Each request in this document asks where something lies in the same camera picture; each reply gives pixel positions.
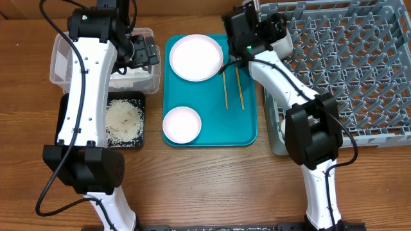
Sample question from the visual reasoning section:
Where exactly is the grey bowl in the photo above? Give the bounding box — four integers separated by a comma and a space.
271, 30, 293, 59

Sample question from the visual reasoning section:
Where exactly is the small white rice plate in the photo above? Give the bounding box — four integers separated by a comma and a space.
162, 107, 202, 144

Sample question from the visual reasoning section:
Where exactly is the white cup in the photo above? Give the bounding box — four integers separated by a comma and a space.
280, 120, 286, 137

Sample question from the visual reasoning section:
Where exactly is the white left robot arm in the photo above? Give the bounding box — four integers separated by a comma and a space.
42, 1, 160, 230

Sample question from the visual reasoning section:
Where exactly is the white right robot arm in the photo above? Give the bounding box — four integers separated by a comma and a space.
222, 1, 343, 230

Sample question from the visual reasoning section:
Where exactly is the black food waste tray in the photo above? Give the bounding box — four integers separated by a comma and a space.
54, 91, 146, 150

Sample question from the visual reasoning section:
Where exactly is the clear plastic waste bin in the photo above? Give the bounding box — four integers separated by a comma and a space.
49, 35, 161, 94

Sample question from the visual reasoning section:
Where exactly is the grey dishwasher rack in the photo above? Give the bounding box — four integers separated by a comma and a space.
259, 0, 410, 148

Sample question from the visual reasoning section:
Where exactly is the white crumpled tissue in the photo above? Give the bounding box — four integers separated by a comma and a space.
109, 67, 152, 89

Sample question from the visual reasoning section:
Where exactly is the large white plate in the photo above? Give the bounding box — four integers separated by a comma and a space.
169, 34, 223, 82

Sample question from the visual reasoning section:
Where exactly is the left wooden chopstick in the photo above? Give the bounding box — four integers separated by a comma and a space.
222, 71, 229, 110

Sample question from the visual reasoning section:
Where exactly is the wooden chopstick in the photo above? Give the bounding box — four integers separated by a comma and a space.
235, 67, 245, 110
222, 71, 229, 110

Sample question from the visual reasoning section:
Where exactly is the right wooden chopstick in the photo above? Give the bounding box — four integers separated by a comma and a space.
235, 67, 245, 110

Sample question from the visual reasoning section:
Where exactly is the spilled rice pile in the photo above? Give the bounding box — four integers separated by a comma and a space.
105, 99, 144, 148

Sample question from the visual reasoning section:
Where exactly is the teal serving tray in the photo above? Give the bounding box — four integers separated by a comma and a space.
163, 35, 258, 147

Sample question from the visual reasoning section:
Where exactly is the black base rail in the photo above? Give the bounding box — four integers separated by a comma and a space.
81, 221, 367, 231

